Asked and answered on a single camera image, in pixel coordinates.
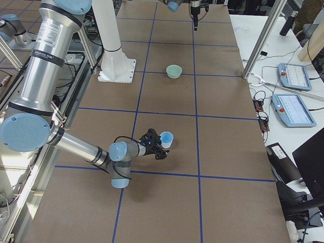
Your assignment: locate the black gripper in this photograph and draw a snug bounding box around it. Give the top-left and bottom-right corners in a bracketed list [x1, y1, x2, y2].
[145, 138, 169, 160]

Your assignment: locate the light blue plastic cup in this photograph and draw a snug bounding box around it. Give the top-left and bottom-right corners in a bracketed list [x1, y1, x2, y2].
[160, 131, 174, 149]

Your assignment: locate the mint green bowl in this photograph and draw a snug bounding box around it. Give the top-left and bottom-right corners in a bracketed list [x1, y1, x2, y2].
[166, 64, 182, 79]

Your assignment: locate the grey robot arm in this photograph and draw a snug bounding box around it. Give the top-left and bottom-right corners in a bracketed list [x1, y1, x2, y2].
[1, 1, 168, 188]

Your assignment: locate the black water bottle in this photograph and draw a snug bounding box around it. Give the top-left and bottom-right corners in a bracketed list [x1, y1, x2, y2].
[279, 11, 299, 36]

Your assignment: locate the orange circuit board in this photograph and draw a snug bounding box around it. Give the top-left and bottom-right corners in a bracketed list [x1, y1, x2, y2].
[253, 100, 269, 133]

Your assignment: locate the white plastic hook tool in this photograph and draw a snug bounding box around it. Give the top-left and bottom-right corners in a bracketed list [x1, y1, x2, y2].
[248, 73, 265, 87]

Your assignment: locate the black keyboard box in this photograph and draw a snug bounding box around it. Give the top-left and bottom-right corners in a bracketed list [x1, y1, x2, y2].
[266, 143, 302, 184]

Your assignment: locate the lower teach pendant tablet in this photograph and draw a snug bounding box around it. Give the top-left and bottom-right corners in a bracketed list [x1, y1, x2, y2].
[271, 94, 316, 128]

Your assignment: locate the teach pendant tablet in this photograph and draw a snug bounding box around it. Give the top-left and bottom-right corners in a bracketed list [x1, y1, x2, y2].
[278, 63, 312, 91]
[271, 94, 316, 128]

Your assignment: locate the black monitor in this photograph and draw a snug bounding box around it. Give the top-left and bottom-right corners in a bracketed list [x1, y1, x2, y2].
[293, 129, 323, 197]

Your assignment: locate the upper teach pendant tablet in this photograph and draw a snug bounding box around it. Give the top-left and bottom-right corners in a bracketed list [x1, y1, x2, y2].
[278, 63, 312, 91]

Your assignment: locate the metal rod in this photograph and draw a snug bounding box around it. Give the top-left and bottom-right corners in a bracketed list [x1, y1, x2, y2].
[259, 80, 323, 101]

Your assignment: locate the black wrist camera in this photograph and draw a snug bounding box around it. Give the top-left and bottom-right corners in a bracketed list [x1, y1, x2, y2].
[140, 129, 160, 148]

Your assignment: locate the aluminium frame post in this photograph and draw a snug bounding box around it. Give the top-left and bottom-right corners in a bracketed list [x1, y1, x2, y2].
[242, 0, 287, 80]

